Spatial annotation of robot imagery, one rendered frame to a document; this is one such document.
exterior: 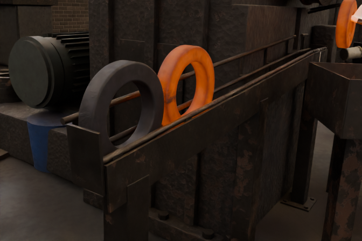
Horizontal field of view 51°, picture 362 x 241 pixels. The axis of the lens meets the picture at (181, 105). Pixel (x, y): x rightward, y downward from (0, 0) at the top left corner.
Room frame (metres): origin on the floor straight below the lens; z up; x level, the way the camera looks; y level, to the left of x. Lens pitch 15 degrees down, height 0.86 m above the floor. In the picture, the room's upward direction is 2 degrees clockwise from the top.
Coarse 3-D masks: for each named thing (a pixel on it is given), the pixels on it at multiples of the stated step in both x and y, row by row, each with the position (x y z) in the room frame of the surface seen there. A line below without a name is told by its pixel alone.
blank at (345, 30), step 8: (344, 0) 1.26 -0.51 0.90; (352, 0) 1.25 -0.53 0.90; (344, 8) 1.23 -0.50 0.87; (352, 8) 1.25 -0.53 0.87; (344, 16) 1.22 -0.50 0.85; (336, 24) 1.23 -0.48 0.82; (344, 24) 1.21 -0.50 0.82; (352, 24) 1.30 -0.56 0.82; (336, 32) 1.23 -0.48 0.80; (344, 32) 1.21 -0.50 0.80; (352, 32) 1.30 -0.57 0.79; (336, 40) 1.24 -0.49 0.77; (344, 40) 1.22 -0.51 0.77
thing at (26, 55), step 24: (24, 48) 1.94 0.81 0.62; (48, 48) 1.90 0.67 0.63; (72, 48) 2.03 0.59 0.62; (24, 72) 1.95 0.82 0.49; (48, 72) 1.85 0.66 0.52; (72, 72) 1.96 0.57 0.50; (24, 96) 1.96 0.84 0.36; (48, 96) 1.88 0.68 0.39; (72, 96) 2.03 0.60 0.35; (0, 120) 2.02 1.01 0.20; (24, 120) 1.90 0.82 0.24; (0, 144) 2.03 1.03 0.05; (24, 144) 1.90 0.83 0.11; (48, 144) 1.78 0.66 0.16; (48, 168) 1.79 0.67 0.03
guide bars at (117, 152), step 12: (324, 48) 1.58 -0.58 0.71; (276, 72) 1.15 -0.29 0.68; (252, 84) 1.00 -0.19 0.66; (228, 96) 0.89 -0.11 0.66; (204, 108) 0.79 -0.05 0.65; (180, 120) 0.72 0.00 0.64; (156, 132) 0.66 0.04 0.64; (132, 144) 0.60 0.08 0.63; (108, 156) 0.56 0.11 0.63; (120, 156) 0.57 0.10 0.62
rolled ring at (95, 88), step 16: (112, 64) 0.62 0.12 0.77; (128, 64) 0.62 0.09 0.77; (144, 64) 0.66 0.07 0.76; (96, 80) 0.59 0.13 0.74; (112, 80) 0.59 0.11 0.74; (128, 80) 0.62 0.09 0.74; (144, 80) 0.66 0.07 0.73; (96, 96) 0.57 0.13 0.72; (112, 96) 0.59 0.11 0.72; (144, 96) 0.69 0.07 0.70; (160, 96) 0.69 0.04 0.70; (80, 112) 0.57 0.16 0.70; (96, 112) 0.56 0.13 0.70; (144, 112) 0.69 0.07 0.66; (160, 112) 0.70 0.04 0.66; (96, 128) 0.56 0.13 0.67; (144, 128) 0.68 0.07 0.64; (112, 144) 0.59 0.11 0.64
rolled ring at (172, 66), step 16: (176, 48) 0.77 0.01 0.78; (192, 48) 0.78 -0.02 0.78; (176, 64) 0.73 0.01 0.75; (192, 64) 0.83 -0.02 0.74; (208, 64) 0.83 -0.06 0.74; (160, 80) 0.72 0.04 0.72; (176, 80) 0.73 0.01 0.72; (208, 80) 0.84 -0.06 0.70; (208, 96) 0.84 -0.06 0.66; (176, 112) 0.73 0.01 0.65
